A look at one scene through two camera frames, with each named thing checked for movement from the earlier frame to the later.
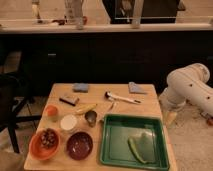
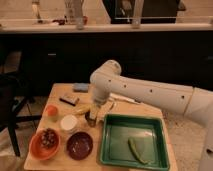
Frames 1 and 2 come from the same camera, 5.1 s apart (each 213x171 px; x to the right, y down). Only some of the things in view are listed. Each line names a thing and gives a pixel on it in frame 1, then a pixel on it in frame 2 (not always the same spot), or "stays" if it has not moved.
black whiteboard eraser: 71,100 stays
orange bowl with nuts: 44,144 stays
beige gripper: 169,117 -> 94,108
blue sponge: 80,87 stays
